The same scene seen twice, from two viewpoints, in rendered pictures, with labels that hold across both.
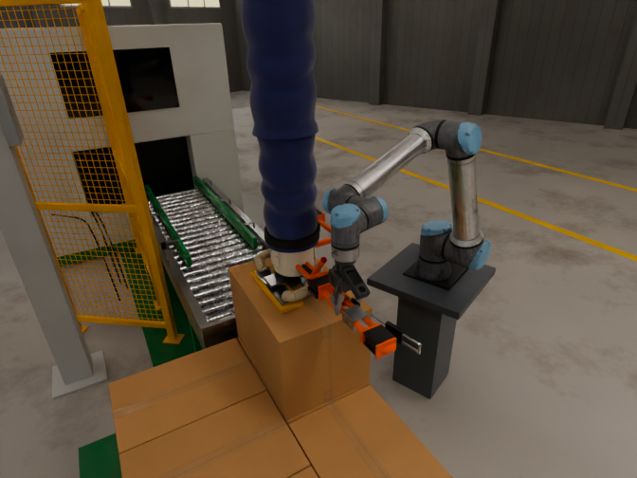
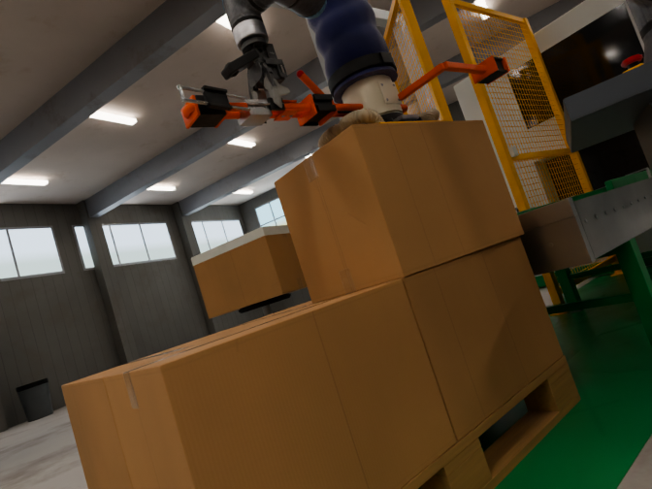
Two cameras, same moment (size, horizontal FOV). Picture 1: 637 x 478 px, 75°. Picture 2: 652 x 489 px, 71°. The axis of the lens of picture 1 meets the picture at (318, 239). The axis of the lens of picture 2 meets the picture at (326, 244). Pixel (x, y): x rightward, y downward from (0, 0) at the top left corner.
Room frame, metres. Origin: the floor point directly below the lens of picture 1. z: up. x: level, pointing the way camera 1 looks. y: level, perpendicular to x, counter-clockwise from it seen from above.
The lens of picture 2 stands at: (0.95, -1.27, 0.58)
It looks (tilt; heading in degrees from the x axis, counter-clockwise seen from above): 5 degrees up; 78
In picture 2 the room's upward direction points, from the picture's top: 18 degrees counter-clockwise
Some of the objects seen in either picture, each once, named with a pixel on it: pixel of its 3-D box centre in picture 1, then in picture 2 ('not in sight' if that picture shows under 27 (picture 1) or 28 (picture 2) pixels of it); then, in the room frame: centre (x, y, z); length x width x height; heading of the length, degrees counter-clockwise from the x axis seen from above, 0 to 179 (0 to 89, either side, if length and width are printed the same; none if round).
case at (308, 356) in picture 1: (296, 322); (400, 209); (1.50, 0.11, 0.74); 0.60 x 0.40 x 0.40; 27
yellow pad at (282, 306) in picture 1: (274, 284); not in sight; (1.48, 0.19, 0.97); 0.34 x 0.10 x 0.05; 29
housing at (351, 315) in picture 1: (354, 318); (253, 113); (1.12, -0.11, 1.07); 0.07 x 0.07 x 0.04; 29
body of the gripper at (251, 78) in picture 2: (344, 271); (262, 65); (1.18, -0.08, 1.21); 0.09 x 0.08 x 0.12; 28
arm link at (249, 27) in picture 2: (344, 250); (250, 38); (1.18, -0.08, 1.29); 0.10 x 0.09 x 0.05; 118
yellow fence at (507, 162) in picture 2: (120, 158); (539, 146); (3.19, 1.51, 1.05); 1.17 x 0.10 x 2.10; 29
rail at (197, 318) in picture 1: (162, 249); not in sight; (2.70, 1.14, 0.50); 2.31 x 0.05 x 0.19; 29
